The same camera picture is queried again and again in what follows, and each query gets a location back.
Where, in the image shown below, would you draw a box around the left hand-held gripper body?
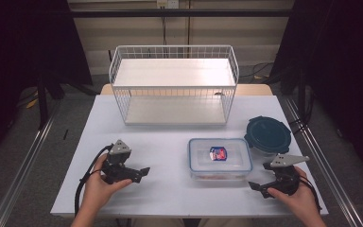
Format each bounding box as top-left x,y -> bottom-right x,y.
102,139 -> 142,185

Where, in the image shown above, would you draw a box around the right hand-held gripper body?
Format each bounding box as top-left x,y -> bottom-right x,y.
263,153 -> 310,197

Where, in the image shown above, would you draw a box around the round container dark teal lid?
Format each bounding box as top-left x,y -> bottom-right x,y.
244,115 -> 293,157

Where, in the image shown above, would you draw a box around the clear rectangular food container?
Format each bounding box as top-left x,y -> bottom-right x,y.
187,137 -> 253,182

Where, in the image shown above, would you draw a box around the white wire rack shelf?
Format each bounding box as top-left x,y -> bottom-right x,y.
108,44 -> 240,127

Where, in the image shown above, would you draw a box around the person's right hand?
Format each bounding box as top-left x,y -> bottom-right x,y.
268,166 -> 320,218

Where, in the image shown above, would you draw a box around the person's left hand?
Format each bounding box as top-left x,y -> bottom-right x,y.
81,154 -> 133,211

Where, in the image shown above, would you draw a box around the black metal stand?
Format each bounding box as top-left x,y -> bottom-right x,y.
36,71 -> 50,131
297,68 -> 307,121

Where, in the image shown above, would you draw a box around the wooden table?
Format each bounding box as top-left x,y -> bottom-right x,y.
99,83 -> 274,96

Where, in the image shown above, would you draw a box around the dark curtain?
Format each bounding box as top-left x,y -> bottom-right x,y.
270,0 -> 363,183
0,0 -> 93,168

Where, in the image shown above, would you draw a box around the aluminium floor rail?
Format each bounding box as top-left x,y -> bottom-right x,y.
0,100 -> 61,227
283,97 -> 363,227

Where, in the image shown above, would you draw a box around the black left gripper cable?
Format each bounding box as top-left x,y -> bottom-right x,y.
74,144 -> 112,218

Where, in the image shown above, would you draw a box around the black floor cables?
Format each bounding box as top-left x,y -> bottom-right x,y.
239,61 -> 276,80

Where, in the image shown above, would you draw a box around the black hanging cable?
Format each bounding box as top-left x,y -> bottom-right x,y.
186,0 -> 192,45
161,8 -> 168,47

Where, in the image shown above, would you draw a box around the white wall socket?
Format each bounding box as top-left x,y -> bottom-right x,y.
156,0 -> 180,9

